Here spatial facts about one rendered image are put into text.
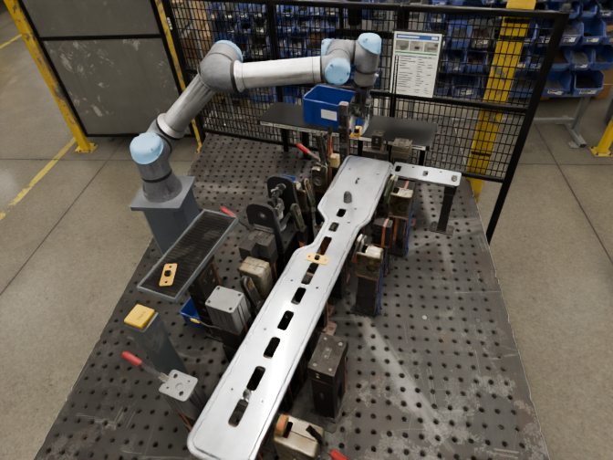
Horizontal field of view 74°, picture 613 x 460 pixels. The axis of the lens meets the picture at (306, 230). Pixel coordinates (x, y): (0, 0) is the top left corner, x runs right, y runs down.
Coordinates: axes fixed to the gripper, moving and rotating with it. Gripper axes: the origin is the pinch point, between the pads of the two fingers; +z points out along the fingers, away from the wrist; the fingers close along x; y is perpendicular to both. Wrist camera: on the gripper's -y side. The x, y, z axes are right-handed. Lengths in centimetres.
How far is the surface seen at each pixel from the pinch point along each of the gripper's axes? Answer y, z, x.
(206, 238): 58, 15, -38
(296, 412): 87, 57, 3
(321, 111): -40.1, 17.9, -23.8
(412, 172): -12.9, 23.8, 24.9
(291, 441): 108, 21, 7
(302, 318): 71, 27, -1
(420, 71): -54, -3, 19
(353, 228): 27.0, 26.0, 6.7
